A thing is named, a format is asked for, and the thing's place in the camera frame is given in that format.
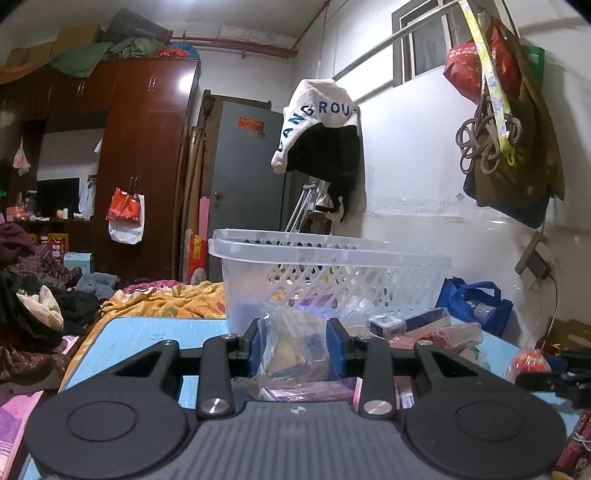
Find green cloth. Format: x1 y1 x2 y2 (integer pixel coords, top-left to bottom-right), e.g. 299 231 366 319
50 37 168 79

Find brown hanging bag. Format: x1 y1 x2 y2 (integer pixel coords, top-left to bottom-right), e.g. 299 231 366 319
463 18 567 230

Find small white blue box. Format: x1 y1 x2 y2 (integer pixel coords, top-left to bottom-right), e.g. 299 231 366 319
368 315 408 341

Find metal crutches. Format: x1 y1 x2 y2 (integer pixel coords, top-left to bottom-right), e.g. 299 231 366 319
285 182 325 234

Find black adapter cable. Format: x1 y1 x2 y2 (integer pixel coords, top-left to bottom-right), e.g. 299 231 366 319
525 274 560 352

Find dark wooden wardrobe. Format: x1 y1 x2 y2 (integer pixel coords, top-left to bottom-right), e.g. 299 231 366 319
0 58 201 287

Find pink strip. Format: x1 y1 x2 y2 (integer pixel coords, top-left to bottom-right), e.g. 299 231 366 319
198 196 211 244

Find cardboard box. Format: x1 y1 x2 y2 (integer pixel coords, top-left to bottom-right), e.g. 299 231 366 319
546 318 591 350

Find pink flat box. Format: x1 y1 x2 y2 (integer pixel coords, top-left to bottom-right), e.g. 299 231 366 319
256 381 363 410

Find wooden boards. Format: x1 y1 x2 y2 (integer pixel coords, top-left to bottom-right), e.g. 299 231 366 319
172 124 206 283

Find black power adapter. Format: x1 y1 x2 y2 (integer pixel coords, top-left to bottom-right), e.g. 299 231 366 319
526 254 553 280

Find red ceiling pipe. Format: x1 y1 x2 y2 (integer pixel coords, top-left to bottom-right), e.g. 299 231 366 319
170 0 334 59

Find clear plastic laundry basket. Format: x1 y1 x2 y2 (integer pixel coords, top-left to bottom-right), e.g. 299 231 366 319
208 228 453 335

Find clear bag with beige contents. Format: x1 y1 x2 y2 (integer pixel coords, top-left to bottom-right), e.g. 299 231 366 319
256 302 338 384

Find red round packet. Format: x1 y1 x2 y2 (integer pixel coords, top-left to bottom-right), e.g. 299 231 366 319
507 348 553 385

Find coiled grey rope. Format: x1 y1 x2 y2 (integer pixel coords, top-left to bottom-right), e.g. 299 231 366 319
455 99 525 175

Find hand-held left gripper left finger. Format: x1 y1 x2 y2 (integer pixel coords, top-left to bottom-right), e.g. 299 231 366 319
111 318 260 420

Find teal box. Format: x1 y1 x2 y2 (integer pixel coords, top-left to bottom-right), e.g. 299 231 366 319
63 252 96 283

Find red hanging bag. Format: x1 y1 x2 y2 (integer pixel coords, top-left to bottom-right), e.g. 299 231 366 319
443 18 522 105

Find pink floral bedsheet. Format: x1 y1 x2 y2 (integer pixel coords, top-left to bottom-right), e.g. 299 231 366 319
0 390 45 480

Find small white plastic bag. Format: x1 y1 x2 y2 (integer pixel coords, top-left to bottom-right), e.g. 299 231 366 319
12 137 31 176

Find black bucket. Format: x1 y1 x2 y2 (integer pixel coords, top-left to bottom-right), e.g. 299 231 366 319
103 7 174 45

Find red and yellow bag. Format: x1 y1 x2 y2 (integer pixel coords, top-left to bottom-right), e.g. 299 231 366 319
184 230 209 285

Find dark flat box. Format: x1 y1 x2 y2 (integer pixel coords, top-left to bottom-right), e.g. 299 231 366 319
405 308 452 331

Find blue shopping bag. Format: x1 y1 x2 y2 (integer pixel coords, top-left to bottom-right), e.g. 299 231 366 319
435 277 515 337

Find white and black jacket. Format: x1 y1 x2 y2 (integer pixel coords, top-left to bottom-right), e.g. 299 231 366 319
271 78 368 223

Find orange and white plastic bag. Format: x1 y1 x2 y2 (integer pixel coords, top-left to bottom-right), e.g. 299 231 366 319
106 186 146 245

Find window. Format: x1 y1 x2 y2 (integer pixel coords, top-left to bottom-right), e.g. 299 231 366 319
392 0 468 87

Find red packets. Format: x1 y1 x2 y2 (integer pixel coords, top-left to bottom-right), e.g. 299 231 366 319
555 414 591 480

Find grey door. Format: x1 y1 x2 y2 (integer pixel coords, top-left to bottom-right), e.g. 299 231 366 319
209 100 297 283

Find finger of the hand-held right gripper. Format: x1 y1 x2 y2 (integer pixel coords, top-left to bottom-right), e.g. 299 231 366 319
515 369 591 411
547 348 591 371

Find pile of clothes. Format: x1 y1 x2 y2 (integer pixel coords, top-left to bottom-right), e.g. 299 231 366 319
0 220 119 385

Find black television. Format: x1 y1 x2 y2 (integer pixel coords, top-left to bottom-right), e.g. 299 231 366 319
36 177 82 219

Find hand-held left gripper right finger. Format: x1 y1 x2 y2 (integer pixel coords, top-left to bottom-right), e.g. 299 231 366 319
324 318 469 418

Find cardboard boxes on wardrobe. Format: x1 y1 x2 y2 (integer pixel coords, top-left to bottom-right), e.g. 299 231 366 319
0 23 105 85

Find yellow strap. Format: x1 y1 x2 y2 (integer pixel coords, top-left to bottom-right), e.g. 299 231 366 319
457 0 516 168

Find yellow patterned blanket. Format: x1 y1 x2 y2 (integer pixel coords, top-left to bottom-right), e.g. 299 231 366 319
99 279 228 320

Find metal clothes rod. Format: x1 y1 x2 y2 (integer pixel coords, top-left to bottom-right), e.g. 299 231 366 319
334 0 463 80

